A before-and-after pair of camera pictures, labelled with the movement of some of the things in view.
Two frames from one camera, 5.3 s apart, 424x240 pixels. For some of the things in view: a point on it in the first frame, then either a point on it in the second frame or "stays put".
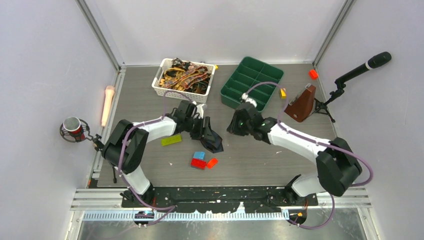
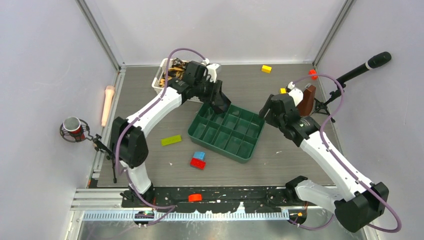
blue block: [199, 155] stays put
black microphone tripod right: [322, 107] stays put
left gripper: [201, 132] → [216, 99]
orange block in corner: [313, 74] stays put
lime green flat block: [172, 139] stays put
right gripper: [233, 128] → [268, 117]
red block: [198, 163] stays put
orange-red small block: [212, 162] → [195, 197]
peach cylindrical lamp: [109, 93] stays put
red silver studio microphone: [75, 130] stays put
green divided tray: [250, 73] → [233, 135]
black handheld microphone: [374, 61] stays put
